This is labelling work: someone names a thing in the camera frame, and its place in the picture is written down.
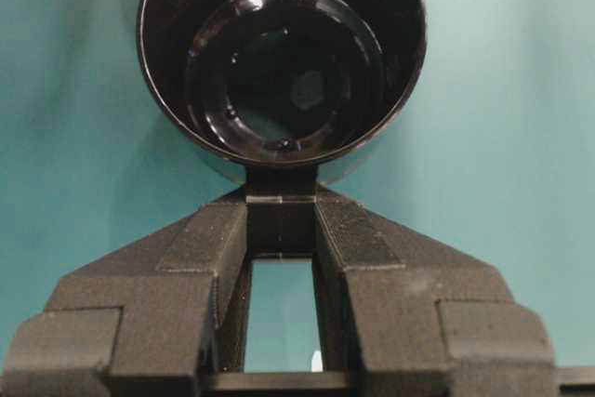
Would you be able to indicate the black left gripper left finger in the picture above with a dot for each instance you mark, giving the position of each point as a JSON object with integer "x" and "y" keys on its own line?
{"x": 146, "y": 319}

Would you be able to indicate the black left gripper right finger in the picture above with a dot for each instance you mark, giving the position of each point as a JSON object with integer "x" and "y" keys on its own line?
{"x": 411, "y": 316}

